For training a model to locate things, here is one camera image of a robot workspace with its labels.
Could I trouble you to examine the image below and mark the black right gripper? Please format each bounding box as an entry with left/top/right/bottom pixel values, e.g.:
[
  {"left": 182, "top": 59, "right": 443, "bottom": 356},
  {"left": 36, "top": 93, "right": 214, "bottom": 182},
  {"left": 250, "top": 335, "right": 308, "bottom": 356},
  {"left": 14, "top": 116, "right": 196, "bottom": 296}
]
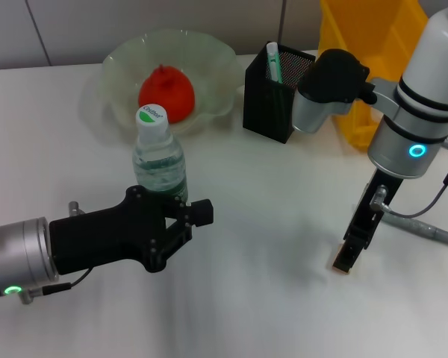
[{"left": 334, "top": 170, "right": 404, "bottom": 274}]

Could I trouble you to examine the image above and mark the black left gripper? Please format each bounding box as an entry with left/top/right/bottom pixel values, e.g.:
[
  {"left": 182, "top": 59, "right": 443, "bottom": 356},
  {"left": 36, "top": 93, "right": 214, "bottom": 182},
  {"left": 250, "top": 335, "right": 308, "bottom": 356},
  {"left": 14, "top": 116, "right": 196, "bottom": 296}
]
[{"left": 49, "top": 186, "right": 214, "bottom": 276}]

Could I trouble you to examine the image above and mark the beige eraser with barcode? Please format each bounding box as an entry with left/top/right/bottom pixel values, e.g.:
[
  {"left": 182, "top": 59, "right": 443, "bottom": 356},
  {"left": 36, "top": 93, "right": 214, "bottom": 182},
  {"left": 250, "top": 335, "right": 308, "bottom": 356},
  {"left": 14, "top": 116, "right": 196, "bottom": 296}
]
[{"left": 332, "top": 259, "right": 351, "bottom": 276}]

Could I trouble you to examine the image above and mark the grey marker pen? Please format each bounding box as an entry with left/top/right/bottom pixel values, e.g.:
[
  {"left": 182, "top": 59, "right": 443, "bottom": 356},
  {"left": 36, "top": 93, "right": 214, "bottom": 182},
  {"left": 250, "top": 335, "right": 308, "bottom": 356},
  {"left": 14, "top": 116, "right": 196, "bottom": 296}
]
[{"left": 384, "top": 214, "right": 448, "bottom": 247}]

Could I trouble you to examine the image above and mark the clear green-label water bottle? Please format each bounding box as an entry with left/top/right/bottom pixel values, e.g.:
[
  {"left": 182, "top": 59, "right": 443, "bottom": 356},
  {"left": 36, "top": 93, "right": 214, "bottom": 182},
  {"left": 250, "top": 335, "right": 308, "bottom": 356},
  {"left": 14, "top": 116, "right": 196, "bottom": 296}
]
[{"left": 132, "top": 104, "right": 190, "bottom": 204}]

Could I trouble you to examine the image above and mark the orange ribbed fruit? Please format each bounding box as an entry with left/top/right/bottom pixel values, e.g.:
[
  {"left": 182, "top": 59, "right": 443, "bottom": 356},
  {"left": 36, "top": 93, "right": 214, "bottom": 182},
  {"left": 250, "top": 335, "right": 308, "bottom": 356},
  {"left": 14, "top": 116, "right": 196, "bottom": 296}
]
[{"left": 138, "top": 63, "right": 197, "bottom": 124}]

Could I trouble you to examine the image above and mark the green pen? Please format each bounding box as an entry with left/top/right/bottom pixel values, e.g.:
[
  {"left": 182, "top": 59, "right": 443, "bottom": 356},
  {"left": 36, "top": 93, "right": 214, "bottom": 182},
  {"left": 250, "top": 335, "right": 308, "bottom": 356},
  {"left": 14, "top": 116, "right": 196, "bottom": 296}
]
[{"left": 265, "top": 41, "right": 287, "bottom": 124}]

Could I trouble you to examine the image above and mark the black mesh pen holder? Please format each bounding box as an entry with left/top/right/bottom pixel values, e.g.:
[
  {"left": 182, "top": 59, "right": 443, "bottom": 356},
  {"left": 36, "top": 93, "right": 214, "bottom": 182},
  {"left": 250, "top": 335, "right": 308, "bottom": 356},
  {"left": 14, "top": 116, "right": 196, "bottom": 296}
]
[{"left": 242, "top": 41, "right": 317, "bottom": 145}]

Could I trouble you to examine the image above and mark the green glass fruit plate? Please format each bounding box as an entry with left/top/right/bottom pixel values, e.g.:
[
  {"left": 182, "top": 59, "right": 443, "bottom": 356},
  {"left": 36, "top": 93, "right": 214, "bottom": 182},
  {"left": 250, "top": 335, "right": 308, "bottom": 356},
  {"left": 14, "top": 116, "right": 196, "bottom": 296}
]
[{"left": 101, "top": 30, "right": 243, "bottom": 135}]

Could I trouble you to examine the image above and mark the yellow plastic storage bin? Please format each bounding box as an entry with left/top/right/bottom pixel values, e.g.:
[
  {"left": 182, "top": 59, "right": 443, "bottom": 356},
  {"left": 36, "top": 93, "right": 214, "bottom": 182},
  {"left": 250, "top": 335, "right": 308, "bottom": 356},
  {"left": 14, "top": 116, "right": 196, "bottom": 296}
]
[{"left": 318, "top": 0, "right": 430, "bottom": 150}]

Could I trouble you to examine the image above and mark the right wrist silver cable plug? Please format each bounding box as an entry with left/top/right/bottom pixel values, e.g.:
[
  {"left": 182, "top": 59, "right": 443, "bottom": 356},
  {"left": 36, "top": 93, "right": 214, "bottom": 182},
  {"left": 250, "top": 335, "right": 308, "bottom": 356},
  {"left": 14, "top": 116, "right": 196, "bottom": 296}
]
[{"left": 369, "top": 185, "right": 391, "bottom": 212}]

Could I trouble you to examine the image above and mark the right wrist grey cable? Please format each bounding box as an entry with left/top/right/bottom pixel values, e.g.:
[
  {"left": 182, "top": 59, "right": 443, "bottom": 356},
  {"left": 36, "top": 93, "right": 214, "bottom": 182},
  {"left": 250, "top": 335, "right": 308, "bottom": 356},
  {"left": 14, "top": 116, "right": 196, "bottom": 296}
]
[{"left": 381, "top": 136, "right": 448, "bottom": 218}]

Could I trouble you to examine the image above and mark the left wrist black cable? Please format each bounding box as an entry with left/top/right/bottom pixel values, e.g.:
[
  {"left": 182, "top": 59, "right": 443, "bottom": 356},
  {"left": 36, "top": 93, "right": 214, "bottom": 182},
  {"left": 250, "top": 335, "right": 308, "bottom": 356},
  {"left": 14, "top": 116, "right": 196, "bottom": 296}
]
[{"left": 20, "top": 268, "right": 94, "bottom": 305}]

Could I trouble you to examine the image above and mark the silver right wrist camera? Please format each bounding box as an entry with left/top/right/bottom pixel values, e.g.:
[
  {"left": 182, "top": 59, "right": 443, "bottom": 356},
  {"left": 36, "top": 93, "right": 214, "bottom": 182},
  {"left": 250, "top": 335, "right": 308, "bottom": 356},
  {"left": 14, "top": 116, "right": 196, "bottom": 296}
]
[{"left": 290, "top": 48, "right": 402, "bottom": 134}]

